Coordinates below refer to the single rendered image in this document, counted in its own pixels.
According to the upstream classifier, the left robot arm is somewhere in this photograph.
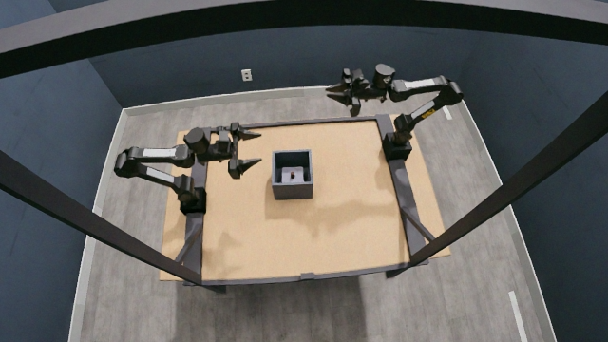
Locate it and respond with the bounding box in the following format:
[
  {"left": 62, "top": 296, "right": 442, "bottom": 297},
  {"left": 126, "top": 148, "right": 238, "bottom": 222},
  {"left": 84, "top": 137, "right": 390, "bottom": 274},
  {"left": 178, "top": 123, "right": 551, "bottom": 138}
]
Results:
[{"left": 113, "top": 126, "right": 230, "bottom": 205}]

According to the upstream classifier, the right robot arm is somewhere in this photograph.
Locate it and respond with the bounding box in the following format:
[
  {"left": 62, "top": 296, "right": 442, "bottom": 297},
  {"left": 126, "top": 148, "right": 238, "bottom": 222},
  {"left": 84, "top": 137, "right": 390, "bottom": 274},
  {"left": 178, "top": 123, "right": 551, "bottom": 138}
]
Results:
[{"left": 352, "top": 64, "right": 464, "bottom": 147}]

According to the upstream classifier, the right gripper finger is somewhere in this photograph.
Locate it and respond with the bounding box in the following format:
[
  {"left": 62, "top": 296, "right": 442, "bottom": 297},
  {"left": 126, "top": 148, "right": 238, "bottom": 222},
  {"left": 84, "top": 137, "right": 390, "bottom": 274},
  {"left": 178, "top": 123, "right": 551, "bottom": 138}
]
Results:
[
  {"left": 327, "top": 90, "right": 351, "bottom": 106},
  {"left": 326, "top": 77, "right": 347, "bottom": 92}
]

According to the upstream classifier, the white flat plate with hole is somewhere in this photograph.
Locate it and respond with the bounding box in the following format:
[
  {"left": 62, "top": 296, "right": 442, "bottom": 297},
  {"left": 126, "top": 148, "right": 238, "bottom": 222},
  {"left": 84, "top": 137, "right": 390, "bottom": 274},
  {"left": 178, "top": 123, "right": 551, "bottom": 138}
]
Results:
[{"left": 282, "top": 167, "right": 304, "bottom": 183}]

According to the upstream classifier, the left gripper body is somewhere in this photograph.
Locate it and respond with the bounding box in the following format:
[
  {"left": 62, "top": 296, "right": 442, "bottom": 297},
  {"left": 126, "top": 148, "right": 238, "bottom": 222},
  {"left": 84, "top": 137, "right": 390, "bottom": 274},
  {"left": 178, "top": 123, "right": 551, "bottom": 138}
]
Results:
[{"left": 211, "top": 122, "right": 241, "bottom": 180}]

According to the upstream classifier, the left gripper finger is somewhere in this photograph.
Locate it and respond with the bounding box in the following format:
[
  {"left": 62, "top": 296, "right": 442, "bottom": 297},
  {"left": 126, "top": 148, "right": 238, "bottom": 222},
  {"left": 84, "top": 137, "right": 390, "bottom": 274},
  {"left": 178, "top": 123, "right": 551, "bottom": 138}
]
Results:
[
  {"left": 238, "top": 124, "right": 262, "bottom": 142},
  {"left": 237, "top": 158, "right": 262, "bottom": 176}
]

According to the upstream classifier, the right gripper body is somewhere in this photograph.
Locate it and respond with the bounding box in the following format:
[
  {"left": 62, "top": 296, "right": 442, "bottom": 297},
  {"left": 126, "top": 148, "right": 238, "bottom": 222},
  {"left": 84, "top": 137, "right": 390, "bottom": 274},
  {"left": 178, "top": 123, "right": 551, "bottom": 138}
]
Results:
[{"left": 342, "top": 68, "right": 373, "bottom": 117}]

